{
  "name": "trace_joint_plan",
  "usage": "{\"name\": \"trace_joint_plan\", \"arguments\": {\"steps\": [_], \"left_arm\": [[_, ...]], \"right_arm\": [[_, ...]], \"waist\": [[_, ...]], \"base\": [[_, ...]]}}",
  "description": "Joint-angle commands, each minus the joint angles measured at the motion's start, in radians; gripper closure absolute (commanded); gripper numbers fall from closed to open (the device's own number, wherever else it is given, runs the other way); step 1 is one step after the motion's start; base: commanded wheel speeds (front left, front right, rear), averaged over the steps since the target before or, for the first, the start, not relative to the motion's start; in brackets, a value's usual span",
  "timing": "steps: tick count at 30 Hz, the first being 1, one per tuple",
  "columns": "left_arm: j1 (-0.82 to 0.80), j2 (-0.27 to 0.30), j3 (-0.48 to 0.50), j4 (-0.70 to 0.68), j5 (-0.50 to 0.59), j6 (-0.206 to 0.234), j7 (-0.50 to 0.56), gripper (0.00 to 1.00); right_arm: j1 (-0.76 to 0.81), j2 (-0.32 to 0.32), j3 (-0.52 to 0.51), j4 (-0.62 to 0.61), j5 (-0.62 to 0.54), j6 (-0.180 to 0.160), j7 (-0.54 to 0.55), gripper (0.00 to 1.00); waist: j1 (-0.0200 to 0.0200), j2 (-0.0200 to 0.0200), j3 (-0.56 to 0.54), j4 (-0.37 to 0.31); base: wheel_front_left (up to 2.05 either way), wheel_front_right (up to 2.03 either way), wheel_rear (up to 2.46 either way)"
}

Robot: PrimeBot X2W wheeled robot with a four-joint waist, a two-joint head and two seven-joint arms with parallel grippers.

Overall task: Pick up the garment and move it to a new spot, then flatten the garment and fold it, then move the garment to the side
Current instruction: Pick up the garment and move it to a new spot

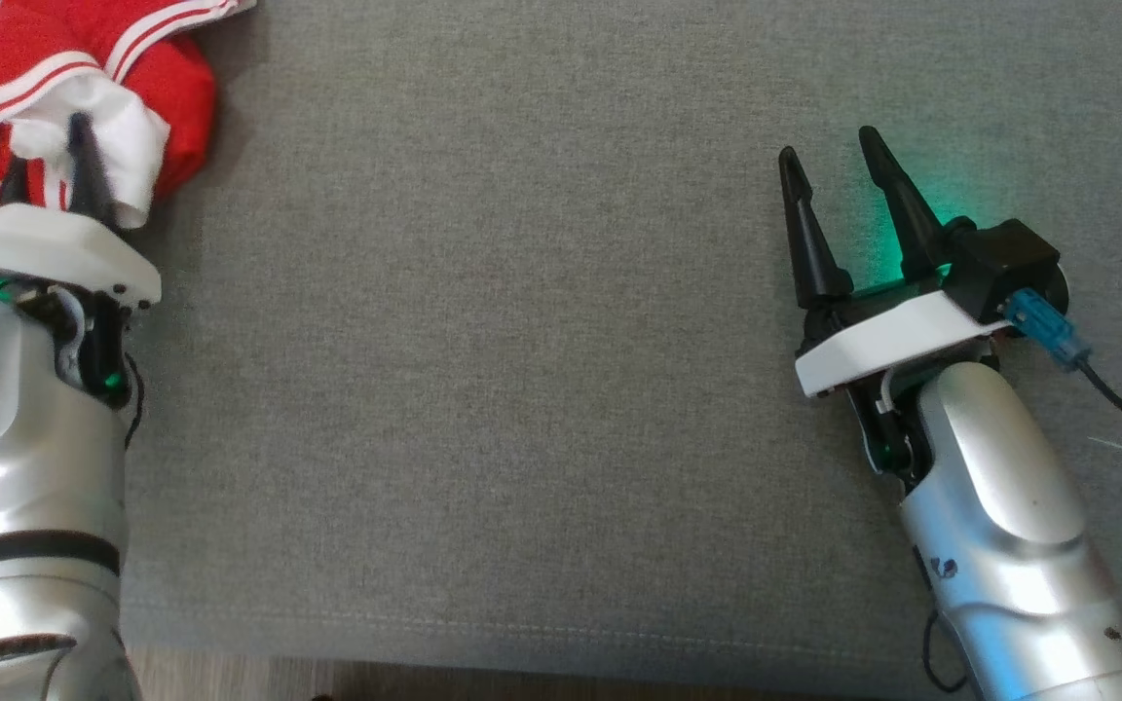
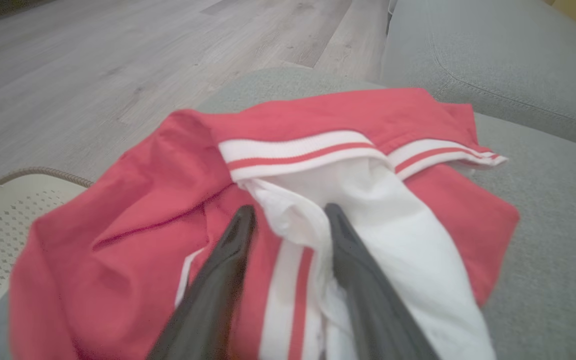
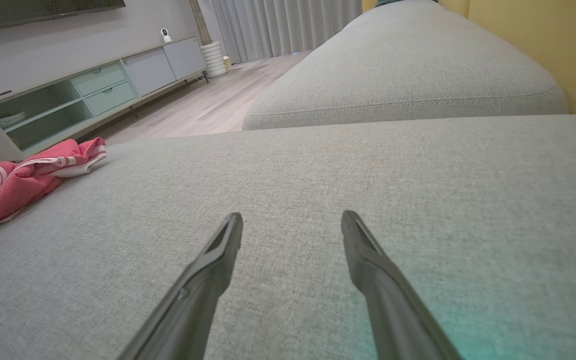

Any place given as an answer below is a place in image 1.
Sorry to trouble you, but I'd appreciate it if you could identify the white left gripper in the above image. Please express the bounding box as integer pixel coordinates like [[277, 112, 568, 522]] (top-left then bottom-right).
[[0, 112, 163, 410]]

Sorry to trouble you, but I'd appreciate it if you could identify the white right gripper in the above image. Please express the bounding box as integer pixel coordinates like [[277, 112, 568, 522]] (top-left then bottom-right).
[[778, 125, 1010, 485]]

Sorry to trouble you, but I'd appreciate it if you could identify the red and white striped jersey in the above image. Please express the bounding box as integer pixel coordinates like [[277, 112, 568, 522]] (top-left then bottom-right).
[[0, 0, 258, 231]]

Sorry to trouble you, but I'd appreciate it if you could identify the grey fabric sofa seat cushion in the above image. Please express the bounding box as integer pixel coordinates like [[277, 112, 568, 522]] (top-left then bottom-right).
[[0, 0, 1122, 697]]

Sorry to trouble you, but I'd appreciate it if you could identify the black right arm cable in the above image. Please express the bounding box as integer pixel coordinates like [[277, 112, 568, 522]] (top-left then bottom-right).
[[1004, 287, 1122, 470]]

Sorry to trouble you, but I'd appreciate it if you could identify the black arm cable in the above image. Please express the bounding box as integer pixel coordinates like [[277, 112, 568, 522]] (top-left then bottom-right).
[[1004, 287, 1122, 470], [121, 354, 146, 451]]

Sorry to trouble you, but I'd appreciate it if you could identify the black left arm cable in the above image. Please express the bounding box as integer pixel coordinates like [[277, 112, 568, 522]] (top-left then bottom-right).
[[121, 354, 146, 451]]

